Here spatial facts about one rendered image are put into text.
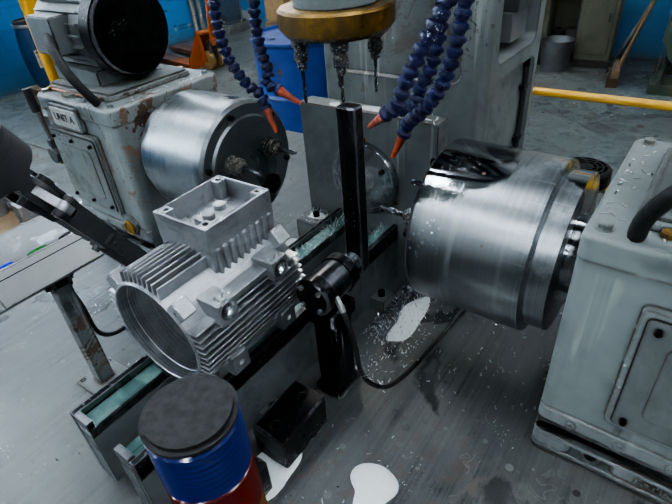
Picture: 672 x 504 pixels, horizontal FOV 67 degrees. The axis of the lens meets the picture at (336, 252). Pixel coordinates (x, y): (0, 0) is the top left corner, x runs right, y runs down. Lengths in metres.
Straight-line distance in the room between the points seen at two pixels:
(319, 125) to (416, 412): 0.56
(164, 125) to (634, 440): 0.92
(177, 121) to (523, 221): 0.66
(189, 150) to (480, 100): 0.53
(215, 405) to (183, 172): 0.72
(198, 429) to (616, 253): 0.44
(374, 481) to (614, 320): 0.38
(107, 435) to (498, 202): 0.60
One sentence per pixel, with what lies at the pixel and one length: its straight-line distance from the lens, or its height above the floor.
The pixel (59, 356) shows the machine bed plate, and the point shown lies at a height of 0.80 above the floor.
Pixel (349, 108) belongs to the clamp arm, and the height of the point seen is 1.25.
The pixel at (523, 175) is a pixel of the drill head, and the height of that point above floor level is 1.16.
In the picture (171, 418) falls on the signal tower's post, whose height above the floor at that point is 1.22.
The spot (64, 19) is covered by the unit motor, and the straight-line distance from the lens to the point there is 1.24.
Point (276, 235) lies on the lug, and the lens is 0.71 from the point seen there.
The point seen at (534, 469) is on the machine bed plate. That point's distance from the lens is 0.81.
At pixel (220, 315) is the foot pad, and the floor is 1.06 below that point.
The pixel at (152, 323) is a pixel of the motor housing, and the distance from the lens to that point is 0.79.
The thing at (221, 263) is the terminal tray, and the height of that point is 1.09.
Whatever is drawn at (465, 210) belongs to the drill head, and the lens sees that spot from 0.68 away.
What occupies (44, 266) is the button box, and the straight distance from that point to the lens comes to 0.83.
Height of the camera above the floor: 1.46
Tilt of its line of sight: 35 degrees down
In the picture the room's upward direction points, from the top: 5 degrees counter-clockwise
